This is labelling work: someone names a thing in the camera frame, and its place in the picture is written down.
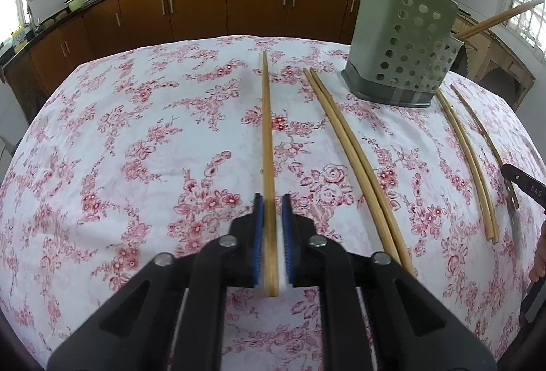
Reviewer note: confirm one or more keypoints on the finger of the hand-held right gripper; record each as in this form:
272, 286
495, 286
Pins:
512, 175

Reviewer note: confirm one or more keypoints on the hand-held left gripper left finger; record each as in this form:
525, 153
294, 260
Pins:
258, 239

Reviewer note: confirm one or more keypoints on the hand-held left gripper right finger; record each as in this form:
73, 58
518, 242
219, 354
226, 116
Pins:
286, 239

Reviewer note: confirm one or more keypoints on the green perforated utensil holder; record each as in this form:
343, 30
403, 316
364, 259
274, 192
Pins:
396, 34

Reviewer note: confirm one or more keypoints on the person's right hand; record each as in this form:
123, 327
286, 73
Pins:
538, 260

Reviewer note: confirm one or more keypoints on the cream side table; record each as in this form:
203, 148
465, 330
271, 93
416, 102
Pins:
499, 51

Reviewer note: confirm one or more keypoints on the red floral tablecloth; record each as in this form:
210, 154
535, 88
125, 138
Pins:
149, 141

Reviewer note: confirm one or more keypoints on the wooden base cabinets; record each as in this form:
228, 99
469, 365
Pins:
192, 8

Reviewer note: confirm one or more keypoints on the yellow detergent bottle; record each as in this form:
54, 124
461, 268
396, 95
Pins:
20, 40

